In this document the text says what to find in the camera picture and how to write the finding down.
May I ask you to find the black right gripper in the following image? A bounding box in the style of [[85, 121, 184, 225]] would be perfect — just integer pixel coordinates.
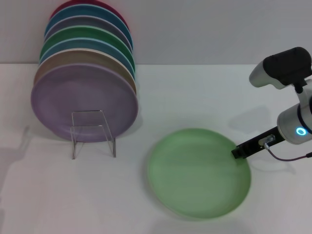
[[231, 125, 285, 160]]

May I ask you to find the light green plate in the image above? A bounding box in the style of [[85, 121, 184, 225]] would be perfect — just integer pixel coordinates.
[[146, 128, 252, 220]]

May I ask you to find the clear acrylic plate rack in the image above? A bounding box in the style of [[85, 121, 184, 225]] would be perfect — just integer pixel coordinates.
[[70, 110, 117, 160]]

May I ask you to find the lavender plate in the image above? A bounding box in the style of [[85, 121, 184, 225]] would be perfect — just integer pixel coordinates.
[[30, 62, 139, 143]]

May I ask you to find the red plate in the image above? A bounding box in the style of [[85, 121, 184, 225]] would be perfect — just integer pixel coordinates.
[[48, 0, 130, 32]]

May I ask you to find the beige plate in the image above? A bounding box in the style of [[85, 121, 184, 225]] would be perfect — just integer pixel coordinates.
[[33, 48, 137, 95]]

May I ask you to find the teal blue plate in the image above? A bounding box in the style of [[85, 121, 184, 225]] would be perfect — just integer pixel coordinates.
[[38, 37, 136, 76]]

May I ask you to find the dark green plate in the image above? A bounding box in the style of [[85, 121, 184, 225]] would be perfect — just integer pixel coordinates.
[[39, 25, 136, 71]]

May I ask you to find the grey purple plate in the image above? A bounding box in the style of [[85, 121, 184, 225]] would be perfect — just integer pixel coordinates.
[[43, 15, 134, 53]]

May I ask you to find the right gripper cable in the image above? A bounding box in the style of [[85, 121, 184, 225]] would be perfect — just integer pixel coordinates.
[[264, 143, 312, 162]]

